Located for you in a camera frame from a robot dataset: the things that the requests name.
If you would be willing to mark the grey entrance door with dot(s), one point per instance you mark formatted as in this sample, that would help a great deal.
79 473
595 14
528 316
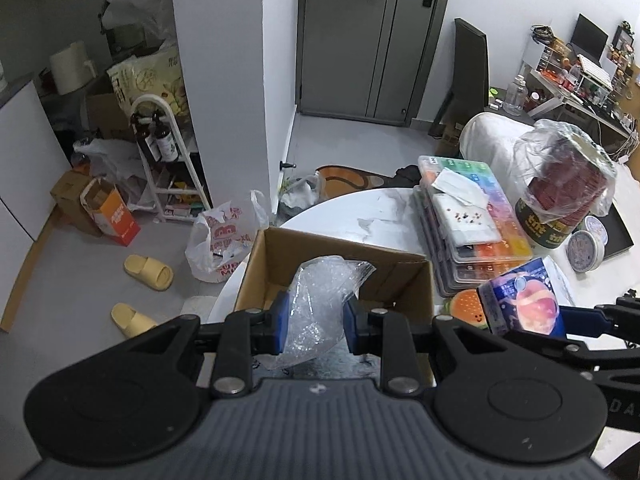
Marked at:
366 60

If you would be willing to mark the brown cardboard box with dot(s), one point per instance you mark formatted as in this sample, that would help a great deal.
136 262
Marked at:
401 282

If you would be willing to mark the yellow slipper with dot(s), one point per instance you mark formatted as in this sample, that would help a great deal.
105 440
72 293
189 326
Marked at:
149 271
129 321

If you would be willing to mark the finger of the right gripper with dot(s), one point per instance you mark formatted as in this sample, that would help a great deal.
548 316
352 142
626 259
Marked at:
620 320

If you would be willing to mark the black computer monitor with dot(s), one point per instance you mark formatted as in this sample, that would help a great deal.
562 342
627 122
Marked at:
588 39

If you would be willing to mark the round tin box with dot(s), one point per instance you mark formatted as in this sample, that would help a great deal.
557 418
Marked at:
586 246

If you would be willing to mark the orange cardboard box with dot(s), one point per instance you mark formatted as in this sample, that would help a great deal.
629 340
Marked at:
106 207

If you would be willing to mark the black square tray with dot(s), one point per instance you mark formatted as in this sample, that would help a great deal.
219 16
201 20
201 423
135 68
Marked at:
619 239

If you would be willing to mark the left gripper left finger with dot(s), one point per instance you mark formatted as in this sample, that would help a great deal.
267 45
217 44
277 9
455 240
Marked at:
244 335

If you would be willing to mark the clear plastic bag over cup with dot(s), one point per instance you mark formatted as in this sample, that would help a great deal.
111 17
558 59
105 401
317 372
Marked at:
559 172

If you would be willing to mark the stacked colourful bead boxes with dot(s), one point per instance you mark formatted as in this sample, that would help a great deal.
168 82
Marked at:
468 266

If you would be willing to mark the burger plush toy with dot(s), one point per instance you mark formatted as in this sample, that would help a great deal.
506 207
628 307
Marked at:
465 306

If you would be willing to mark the purple tissue pack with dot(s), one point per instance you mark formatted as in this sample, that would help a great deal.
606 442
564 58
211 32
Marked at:
522 300

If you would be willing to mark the white metal rack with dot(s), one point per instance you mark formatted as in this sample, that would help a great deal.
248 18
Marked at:
170 159

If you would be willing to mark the cluttered white desk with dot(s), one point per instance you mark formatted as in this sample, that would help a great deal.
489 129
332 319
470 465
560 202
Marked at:
572 89

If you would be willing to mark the yellow printed snack bag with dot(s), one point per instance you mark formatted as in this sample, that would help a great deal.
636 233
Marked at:
159 74

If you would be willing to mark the red white shopping bag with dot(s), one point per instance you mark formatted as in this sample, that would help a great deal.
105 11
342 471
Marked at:
222 237

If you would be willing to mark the white bead pegboard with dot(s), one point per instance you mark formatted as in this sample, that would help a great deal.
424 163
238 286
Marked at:
465 225

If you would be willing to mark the white folded paper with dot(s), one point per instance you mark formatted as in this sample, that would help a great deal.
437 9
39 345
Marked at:
461 188

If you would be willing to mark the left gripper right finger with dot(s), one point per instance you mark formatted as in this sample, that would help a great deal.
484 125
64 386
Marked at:
386 334

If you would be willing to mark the clear plastic bag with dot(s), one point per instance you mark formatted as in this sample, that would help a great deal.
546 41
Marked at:
559 172
318 292

